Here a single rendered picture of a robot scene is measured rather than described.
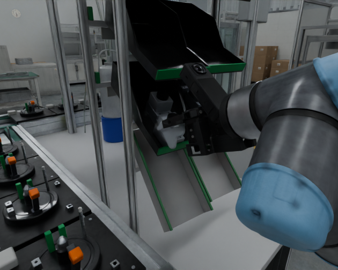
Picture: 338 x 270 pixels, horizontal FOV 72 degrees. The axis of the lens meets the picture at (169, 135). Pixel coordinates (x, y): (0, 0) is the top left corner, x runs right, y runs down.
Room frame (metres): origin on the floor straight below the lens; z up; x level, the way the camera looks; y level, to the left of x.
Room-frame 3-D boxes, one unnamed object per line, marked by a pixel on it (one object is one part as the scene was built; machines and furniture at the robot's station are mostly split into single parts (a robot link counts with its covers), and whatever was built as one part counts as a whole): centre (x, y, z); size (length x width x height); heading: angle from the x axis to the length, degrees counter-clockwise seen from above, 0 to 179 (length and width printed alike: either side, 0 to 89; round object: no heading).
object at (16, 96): (4.94, 3.33, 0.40); 0.61 x 0.41 x 0.22; 126
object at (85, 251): (0.36, 0.22, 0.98); 0.14 x 0.14 x 0.02
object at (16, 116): (1.52, 0.93, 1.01); 0.24 x 0.24 x 0.13; 43
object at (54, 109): (1.69, 0.76, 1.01); 0.24 x 0.24 x 0.13; 43
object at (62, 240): (0.36, 0.22, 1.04); 0.02 x 0.02 x 0.03
